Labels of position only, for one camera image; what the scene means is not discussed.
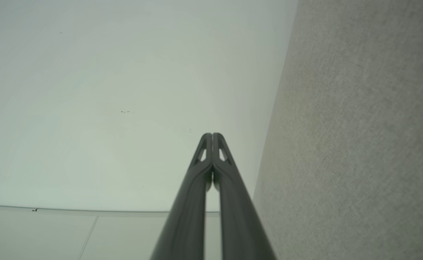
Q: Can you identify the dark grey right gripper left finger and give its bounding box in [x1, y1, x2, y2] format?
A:
[150, 133, 213, 260]

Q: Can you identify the grey fabric sofa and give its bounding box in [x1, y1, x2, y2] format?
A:
[253, 0, 423, 260]

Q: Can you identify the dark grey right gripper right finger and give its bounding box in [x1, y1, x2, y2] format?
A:
[212, 133, 277, 260]

